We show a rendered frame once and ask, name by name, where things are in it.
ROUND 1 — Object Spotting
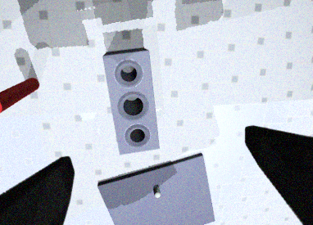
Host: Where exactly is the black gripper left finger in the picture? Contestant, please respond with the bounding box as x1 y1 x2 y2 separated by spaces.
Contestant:
0 156 75 225

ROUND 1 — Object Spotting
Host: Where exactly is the grey plate with holes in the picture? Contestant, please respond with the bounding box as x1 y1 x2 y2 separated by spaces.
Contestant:
102 48 160 155

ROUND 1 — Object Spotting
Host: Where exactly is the blue-grey square base plate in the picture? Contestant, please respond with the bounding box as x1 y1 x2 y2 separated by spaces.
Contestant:
98 153 215 225

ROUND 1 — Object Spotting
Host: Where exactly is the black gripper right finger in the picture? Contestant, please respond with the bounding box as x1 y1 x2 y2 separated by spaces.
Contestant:
244 125 313 225

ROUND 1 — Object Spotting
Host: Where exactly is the dark red cylinder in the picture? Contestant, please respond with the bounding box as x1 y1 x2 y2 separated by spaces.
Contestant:
0 78 39 114

